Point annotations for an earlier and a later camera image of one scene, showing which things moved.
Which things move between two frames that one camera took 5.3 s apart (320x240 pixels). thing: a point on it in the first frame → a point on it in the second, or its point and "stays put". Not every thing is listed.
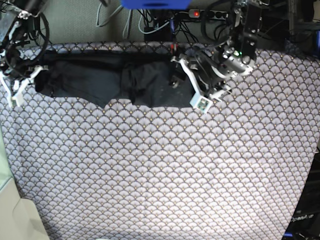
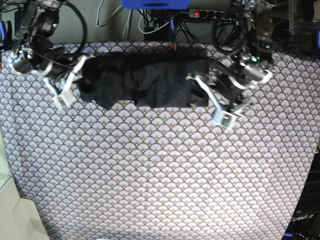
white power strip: x=208 y=14 stays put
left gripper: x=19 y=73 → x=53 y=68
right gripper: x=209 y=74 → x=228 y=84
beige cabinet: x=20 y=218 stays put
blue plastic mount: x=156 y=4 stays put
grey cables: x=127 y=25 stays put
